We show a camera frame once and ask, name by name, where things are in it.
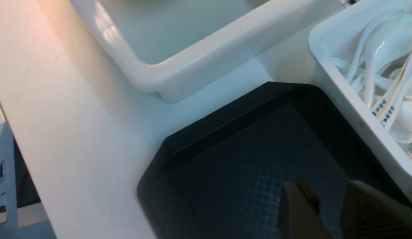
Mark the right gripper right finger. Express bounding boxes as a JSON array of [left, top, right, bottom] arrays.
[[340, 180, 412, 239]]

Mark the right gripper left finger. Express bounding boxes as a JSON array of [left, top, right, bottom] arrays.
[[278, 179, 332, 239]]

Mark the black serving tray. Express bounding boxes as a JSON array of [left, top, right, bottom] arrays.
[[137, 82, 412, 239]]

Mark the pile of white spoons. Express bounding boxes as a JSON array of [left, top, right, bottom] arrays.
[[329, 8, 412, 160]]

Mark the white spoon bin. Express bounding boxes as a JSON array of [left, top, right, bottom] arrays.
[[308, 0, 412, 206]]

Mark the large white plastic tub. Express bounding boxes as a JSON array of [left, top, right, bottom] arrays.
[[71, 0, 342, 103]]

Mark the white shelf rack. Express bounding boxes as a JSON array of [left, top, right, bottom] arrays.
[[0, 105, 19, 239]]

